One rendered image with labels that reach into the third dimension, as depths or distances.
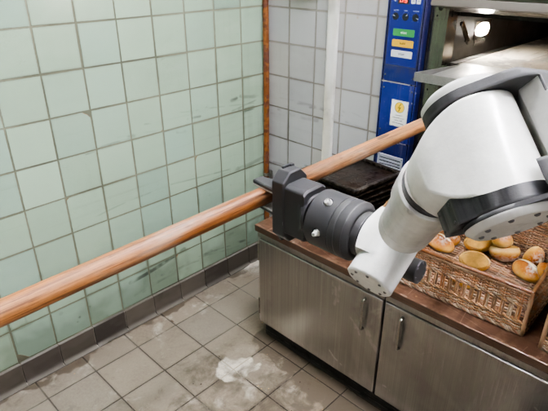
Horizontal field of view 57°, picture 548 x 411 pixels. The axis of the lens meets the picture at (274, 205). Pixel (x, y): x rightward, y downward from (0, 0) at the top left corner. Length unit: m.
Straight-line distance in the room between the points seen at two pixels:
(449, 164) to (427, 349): 1.31
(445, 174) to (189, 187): 1.99
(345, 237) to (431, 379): 1.15
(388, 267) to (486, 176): 0.26
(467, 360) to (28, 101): 1.63
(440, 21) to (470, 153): 1.56
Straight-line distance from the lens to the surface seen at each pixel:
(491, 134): 0.45
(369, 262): 0.66
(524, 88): 0.49
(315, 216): 0.72
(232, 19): 2.37
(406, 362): 1.81
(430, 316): 1.66
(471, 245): 1.91
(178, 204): 2.37
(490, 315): 1.62
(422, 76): 1.70
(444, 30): 1.98
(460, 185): 0.44
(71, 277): 0.65
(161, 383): 2.19
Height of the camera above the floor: 1.54
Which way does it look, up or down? 27 degrees down
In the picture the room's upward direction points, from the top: straight up
